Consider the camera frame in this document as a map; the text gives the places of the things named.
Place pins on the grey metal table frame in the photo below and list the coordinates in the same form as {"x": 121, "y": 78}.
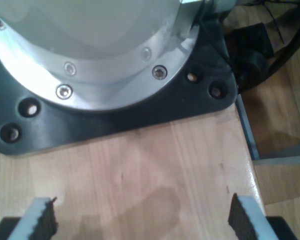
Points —
{"x": 250, "y": 140}

